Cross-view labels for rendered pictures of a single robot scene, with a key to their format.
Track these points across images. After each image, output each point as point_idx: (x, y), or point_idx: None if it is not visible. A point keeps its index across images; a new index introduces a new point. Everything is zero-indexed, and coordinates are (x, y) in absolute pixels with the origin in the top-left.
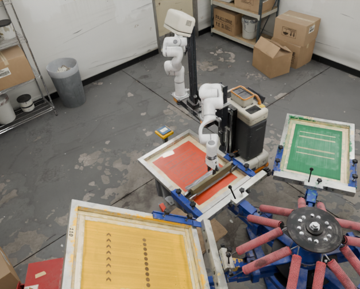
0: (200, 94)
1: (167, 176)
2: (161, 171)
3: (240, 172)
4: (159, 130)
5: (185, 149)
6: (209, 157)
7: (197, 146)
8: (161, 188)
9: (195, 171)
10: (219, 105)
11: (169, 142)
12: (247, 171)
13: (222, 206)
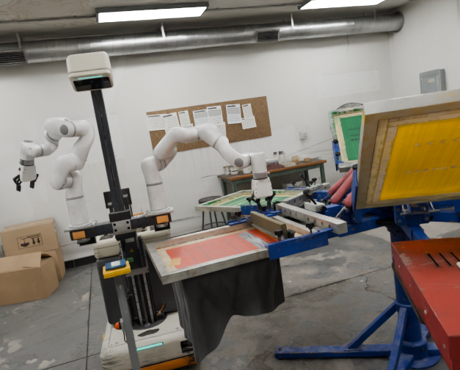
0: (185, 131)
1: None
2: None
3: None
4: (111, 266)
5: (183, 251)
6: (265, 172)
7: (185, 244)
8: (206, 327)
9: (234, 244)
10: (217, 129)
11: (155, 254)
12: (268, 214)
13: (321, 214)
